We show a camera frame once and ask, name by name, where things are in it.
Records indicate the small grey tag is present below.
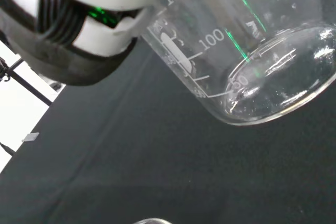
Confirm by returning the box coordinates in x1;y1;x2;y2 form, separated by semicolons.
23;132;40;142

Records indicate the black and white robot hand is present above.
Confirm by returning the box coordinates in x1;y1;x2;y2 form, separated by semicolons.
0;0;172;87

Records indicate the black bench cloth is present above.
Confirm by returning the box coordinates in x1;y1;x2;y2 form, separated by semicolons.
0;40;336;224

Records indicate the black tripod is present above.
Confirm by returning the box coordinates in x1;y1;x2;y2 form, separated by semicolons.
0;31;54;106

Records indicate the clear glassware rim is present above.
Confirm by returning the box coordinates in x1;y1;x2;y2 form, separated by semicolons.
135;218;171;224

